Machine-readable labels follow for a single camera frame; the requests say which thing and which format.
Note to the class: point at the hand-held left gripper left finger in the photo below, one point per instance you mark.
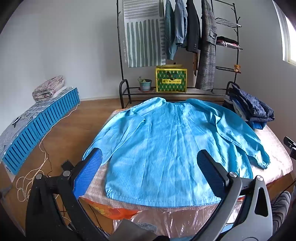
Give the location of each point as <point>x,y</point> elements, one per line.
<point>89,172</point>

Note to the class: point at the potted plant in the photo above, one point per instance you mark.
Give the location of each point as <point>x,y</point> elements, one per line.
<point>145,85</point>

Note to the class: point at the small teddy bear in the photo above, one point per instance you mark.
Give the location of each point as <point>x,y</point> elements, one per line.
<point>236,68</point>

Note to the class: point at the grey plaid coat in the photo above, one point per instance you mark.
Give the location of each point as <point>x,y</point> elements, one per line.
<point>208,58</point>

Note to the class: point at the blue denim jacket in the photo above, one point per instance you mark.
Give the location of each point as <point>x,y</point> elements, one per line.
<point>180,23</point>

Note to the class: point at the green yellow patterned box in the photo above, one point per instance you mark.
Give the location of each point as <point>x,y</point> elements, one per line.
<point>171,81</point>

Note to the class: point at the green striped hanging cloth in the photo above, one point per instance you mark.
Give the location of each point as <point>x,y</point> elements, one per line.
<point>143,34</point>

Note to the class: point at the pile of folded clothes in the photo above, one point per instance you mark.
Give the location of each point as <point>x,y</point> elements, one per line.
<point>252,104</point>

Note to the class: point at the small black box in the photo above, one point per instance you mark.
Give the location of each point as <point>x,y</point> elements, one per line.
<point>67,165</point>

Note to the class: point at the dark blazer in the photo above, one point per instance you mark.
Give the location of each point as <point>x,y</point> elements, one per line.
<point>193,30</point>

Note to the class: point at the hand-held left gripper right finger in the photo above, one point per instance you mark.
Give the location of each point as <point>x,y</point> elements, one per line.
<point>211,175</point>

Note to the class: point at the black metal clothes rack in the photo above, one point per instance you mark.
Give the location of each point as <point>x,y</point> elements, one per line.
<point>203,90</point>

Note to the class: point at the folded dark clothes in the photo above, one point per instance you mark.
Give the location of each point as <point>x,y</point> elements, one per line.
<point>226,40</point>

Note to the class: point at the floral quilt bundle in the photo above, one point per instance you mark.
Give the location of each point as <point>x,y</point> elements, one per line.
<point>48,88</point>

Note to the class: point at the window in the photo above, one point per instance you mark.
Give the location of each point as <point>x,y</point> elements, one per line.
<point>290,39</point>

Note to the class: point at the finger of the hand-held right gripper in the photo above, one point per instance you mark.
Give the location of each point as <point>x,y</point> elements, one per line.
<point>290,143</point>

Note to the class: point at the dark ribbed shoe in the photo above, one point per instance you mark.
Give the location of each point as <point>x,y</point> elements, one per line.
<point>281,208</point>

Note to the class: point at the orange floral cloth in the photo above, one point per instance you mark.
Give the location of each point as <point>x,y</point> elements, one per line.
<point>108,210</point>

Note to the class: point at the teal denim shirt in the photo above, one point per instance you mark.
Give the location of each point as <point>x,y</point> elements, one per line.
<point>170,34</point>

